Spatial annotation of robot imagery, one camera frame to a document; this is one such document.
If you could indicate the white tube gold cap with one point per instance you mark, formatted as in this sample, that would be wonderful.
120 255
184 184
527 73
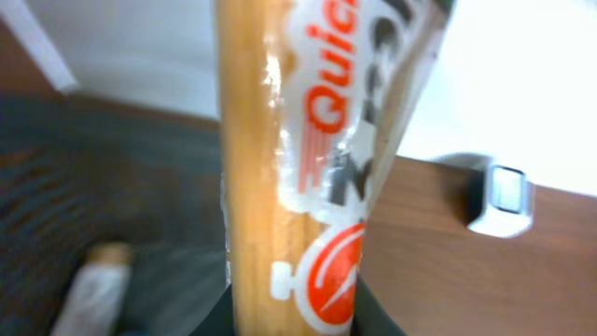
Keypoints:
95 298

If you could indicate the spaghetti pasta packet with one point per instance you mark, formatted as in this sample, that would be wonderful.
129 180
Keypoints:
315 98

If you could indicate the dark grey plastic basket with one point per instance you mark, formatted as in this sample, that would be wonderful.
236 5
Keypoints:
77 174

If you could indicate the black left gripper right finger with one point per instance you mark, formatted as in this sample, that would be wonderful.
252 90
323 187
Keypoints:
370 319

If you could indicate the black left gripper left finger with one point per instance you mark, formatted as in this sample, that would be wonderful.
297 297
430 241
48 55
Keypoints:
219 322

